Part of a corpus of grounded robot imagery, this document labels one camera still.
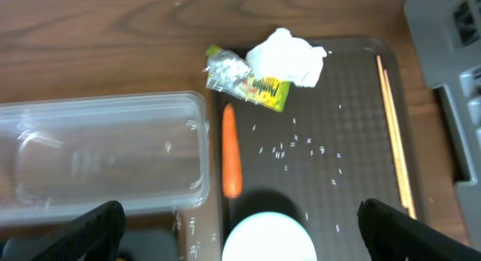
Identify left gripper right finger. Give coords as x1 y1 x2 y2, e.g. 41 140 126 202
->
357 199 480 261

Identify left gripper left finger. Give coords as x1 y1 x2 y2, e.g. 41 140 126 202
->
32 201 126 261

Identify white napkin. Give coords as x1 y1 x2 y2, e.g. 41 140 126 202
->
245 28 328 88

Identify green yellow snack wrapper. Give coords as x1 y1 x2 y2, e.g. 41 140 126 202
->
205 45 290 112

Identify black waste tray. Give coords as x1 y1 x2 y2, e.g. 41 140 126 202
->
1 228 180 261

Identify grey dishwasher rack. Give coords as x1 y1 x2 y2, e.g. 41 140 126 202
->
404 0 480 249

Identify clear plastic bin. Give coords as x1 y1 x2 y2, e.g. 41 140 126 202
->
1 91 210 227

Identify left wooden chopstick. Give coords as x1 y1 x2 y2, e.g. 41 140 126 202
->
376 55 409 208

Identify wooden chopstick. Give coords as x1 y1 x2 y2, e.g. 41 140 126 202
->
383 69 417 220
376 55 409 208

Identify right wooden chopstick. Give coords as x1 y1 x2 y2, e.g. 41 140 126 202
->
383 69 417 220

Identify brown serving tray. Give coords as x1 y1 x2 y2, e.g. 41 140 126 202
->
212 38 416 260

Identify light blue rice bowl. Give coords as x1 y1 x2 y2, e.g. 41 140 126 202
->
222 212 317 261

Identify orange carrot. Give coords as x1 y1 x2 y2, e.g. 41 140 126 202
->
222 103 243 199

